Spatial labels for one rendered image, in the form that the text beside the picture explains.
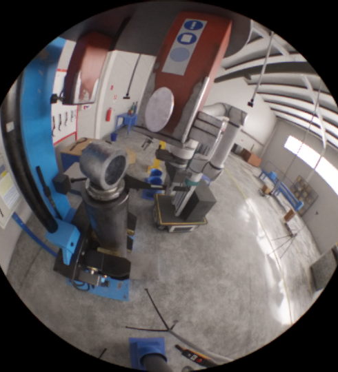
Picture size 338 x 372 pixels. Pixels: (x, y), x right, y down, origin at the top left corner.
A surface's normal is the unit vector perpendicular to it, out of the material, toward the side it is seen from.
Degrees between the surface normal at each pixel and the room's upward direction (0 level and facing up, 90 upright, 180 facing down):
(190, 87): 90
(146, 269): 0
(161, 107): 90
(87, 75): 90
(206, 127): 90
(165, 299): 0
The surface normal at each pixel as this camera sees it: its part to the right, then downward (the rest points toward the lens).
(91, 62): 0.90, 0.43
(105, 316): 0.29, -0.75
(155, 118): -0.32, 0.51
